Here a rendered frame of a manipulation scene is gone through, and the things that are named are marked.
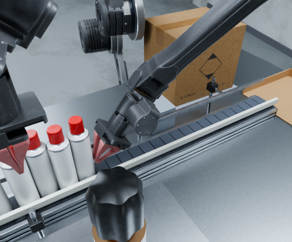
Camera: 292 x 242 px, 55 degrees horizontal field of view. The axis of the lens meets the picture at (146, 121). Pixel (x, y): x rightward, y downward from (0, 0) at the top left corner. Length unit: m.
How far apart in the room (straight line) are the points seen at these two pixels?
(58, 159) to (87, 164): 0.09
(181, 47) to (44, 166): 0.41
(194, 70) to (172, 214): 0.54
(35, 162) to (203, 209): 0.45
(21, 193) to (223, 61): 0.82
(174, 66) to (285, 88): 0.79
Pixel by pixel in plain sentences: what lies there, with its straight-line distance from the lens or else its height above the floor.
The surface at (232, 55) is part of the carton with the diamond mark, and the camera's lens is 1.15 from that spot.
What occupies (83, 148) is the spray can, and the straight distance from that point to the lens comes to 0.69.
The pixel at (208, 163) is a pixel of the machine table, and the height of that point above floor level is 0.83.
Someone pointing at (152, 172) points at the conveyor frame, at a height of 0.84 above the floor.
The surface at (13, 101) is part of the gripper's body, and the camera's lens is 0.35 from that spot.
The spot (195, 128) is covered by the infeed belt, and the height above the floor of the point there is 0.88.
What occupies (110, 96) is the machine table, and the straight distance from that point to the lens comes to 1.18.
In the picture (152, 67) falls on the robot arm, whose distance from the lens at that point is 0.66.
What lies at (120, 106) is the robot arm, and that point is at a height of 1.08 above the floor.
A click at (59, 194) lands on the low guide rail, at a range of 0.74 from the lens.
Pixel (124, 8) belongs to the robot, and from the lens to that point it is 1.07.
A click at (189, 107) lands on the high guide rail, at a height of 0.96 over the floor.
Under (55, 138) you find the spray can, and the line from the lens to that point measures 0.65.
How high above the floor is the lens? 1.49
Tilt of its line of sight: 39 degrees down
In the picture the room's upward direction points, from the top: straight up
